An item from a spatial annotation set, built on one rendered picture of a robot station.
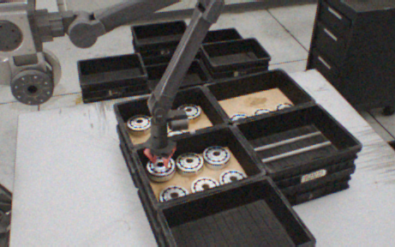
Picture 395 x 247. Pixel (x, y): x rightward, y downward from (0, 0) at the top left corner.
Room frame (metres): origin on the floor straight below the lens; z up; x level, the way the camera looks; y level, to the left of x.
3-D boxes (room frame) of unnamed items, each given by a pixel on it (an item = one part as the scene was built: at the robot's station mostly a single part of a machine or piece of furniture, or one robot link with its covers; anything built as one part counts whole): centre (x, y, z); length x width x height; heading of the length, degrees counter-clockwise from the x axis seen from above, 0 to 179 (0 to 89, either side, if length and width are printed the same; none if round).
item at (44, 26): (1.12, 0.40, 1.45); 0.09 x 0.08 x 0.12; 15
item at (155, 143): (1.17, 0.12, 1.00); 0.10 x 0.07 x 0.07; 66
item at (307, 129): (1.29, -0.38, 0.87); 0.40 x 0.30 x 0.11; 111
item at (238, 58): (2.55, -0.27, 0.37); 0.40 x 0.30 x 0.45; 105
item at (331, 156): (1.29, -0.38, 0.92); 0.40 x 0.30 x 0.02; 111
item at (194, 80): (2.45, 0.12, 0.31); 0.40 x 0.30 x 0.34; 105
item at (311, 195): (1.29, -0.38, 0.76); 0.40 x 0.30 x 0.12; 111
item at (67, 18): (1.15, 0.33, 1.43); 0.10 x 0.05 x 0.09; 105
